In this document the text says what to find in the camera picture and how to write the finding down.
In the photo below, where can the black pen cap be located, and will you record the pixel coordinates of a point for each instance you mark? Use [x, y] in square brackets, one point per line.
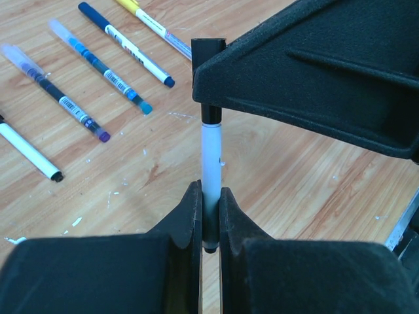
[203, 50]

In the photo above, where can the white pen black end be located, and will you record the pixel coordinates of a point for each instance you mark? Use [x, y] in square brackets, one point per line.
[31, 153]

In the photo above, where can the angled white pen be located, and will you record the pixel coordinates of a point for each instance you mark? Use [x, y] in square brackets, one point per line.
[211, 184]

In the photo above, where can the white marker blue tip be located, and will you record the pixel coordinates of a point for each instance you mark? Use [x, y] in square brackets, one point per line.
[137, 54]

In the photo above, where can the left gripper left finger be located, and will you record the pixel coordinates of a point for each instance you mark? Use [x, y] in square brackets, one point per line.
[159, 271]

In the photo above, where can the purple pen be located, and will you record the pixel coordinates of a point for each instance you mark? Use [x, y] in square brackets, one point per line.
[35, 73]

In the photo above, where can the dark blue pen cap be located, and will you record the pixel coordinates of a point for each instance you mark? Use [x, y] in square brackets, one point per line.
[93, 15]

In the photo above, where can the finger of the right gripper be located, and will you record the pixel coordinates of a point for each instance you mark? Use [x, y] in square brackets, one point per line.
[344, 69]

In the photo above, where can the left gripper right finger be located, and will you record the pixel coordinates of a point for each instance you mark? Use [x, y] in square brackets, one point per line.
[260, 274]

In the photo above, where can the white pen yellow end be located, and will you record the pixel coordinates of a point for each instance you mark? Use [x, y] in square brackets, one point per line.
[160, 30]

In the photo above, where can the aluminium frame rail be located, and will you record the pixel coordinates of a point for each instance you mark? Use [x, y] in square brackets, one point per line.
[397, 233]

